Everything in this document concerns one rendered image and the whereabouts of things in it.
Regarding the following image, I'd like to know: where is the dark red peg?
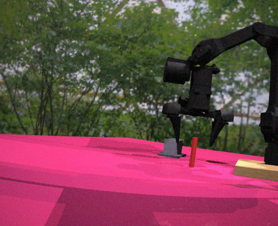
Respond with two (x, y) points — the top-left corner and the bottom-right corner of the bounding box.
(189, 137), (197, 168)

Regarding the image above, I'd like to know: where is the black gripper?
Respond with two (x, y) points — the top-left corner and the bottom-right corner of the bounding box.
(162, 85), (234, 147)

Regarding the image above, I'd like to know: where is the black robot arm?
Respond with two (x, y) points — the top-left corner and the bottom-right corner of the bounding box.
(163, 22), (278, 166)

